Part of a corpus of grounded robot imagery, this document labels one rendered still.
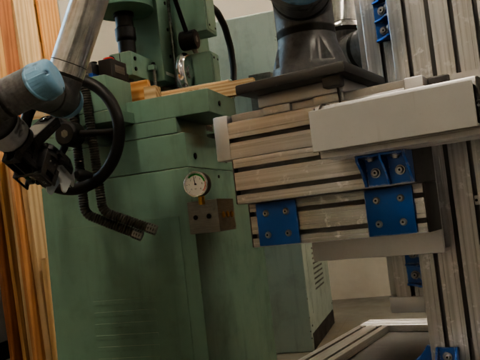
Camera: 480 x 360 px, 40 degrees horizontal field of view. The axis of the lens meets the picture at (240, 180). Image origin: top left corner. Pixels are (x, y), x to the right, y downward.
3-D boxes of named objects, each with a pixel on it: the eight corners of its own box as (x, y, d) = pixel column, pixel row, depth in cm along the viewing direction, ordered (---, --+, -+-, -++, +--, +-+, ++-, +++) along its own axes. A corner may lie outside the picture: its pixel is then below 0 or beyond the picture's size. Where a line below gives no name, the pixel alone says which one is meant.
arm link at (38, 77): (63, 64, 130) (16, 87, 132) (38, 51, 119) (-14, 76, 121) (78, 100, 130) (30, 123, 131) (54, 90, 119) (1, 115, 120)
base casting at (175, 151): (39, 188, 180) (36, 155, 180) (137, 189, 234) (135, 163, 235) (189, 166, 166) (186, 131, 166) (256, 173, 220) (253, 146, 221)
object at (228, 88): (63, 125, 196) (62, 112, 196) (67, 126, 197) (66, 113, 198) (254, 91, 177) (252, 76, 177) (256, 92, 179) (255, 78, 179)
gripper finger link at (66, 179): (67, 203, 147) (44, 182, 140) (73, 181, 150) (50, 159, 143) (79, 202, 146) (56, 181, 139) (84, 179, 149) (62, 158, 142)
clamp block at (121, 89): (58, 118, 167) (55, 83, 168) (87, 123, 180) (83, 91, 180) (109, 108, 162) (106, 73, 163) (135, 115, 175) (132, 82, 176)
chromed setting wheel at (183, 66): (176, 91, 193) (171, 49, 193) (192, 96, 204) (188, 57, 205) (185, 88, 192) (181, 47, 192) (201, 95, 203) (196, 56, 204)
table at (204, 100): (-14, 143, 174) (-17, 120, 174) (53, 150, 203) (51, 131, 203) (196, 106, 155) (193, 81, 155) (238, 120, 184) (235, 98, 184)
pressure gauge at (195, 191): (185, 206, 159) (181, 172, 159) (191, 206, 162) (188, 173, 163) (209, 203, 157) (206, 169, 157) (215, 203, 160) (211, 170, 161)
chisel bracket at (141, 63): (111, 83, 186) (108, 54, 187) (134, 91, 199) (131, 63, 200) (134, 79, 184) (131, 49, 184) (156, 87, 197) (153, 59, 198)
